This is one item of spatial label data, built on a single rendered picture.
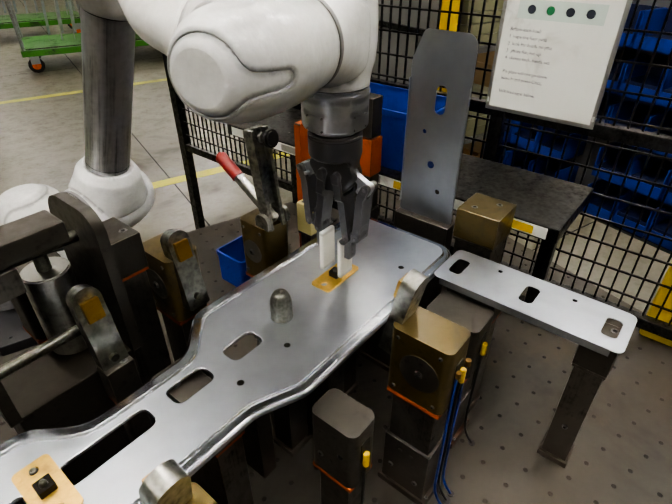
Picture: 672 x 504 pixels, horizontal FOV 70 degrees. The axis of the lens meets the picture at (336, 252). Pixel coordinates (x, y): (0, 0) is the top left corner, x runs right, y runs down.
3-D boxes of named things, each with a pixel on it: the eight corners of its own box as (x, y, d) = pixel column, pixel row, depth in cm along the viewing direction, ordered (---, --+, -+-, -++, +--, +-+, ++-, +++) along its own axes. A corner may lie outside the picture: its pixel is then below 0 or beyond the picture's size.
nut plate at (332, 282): (328, 293, 75) (328, 287, 74) (310, 284, 77) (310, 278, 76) (359, 268, 80) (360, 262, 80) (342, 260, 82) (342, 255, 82)
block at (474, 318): (465, 460, 84) (495, 344, 68) (407, 424, 90) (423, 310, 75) (483, 432, 89) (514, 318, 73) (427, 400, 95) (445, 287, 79)
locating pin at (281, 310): (282, 334, 69) (279, 299, 66) (267, 325, 71) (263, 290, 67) (297, 323, 72) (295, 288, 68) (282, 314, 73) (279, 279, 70)
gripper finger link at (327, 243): (322, 233, 74) (318, 232, 74) (323, 270, 77) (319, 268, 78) (334, 225, 75) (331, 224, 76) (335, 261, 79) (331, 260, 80)
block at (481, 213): (467, 368, 102) (499, 221, 81) (433, 350, 106) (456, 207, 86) (483, 346, 107) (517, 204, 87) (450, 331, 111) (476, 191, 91)
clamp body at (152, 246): (204, 427, 90) (164, 265, 69) (169, 397, 96) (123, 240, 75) (231, 404, 94) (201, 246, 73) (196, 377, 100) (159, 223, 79)
